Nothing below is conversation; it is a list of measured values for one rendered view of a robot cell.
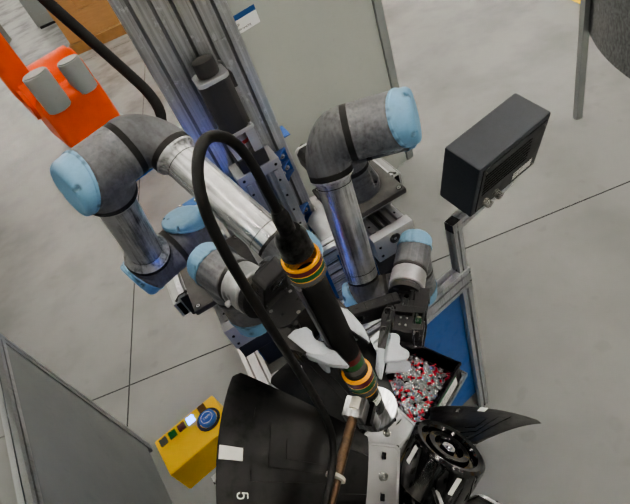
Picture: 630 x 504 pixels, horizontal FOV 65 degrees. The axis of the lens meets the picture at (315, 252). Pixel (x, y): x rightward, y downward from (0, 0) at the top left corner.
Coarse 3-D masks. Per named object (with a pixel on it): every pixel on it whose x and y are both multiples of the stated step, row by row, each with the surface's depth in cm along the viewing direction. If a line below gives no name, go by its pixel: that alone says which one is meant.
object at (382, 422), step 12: (348, 396) 69; (384, 396) 76; (348, 408) 67; (360, 408) 67; (372, 408) 69; (384, 408) 75; (396, 408) 75; (360, 420) 67; (372, 420) 69; (384, 420) 74
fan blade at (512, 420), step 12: (432, 408) 110; (444, 408) 109; (468, 408) 107; (444, 420) 102; (456, 420) 101; (468, 420) 98; (480, 420) 97; (492, 420) 96; (504, 420) 97; (516, 420) 97; (528, 420) 98; (468, 432) 91; (480, 432) 90; (492, 432) 89
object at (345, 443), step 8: (352, 416) 67; (352, 424) 66; (344, 432) 65; (352, 432) 65; (344, 440) 65; (344, 448) 64; (344, 456) 63; (344, 464) 63; (336, 480) 62; (336, 488) 61; (336, 496) 61
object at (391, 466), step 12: (372, 444) 73; (384, 444) 74; (372, 456) 73; (396, 456) 75; (372, 468) 72; (384, 468) 73; (396, 468) 74; (372, 480) 71; (396, 480) 73; (372, 492) 71; (384, 492) 72; (396, 492) 73
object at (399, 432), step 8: (400, 416) 84; (392, 424) 83; (400, 424) 83; (408, 424) 82; (368, 432) 84; (376, 432) 84; (392, 432) 82; (400, 432) 82; (408, 432) 81; (368, 440) 83; (376, 440) 83; (384, 440) 82; (392, 440) 81; (400, 440) 81
